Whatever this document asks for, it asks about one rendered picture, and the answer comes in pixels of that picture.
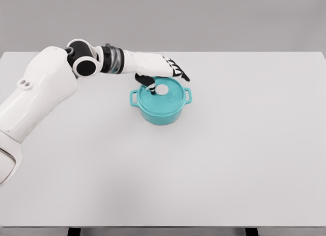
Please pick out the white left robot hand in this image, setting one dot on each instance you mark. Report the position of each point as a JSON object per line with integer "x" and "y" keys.
{"x": 158, "y": 65}

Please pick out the teal pot lid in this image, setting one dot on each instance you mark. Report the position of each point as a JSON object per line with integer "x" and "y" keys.
{"x": 168, "y": 98}

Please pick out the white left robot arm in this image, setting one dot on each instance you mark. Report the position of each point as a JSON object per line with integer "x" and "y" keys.
{"x": 48, "y": 75}

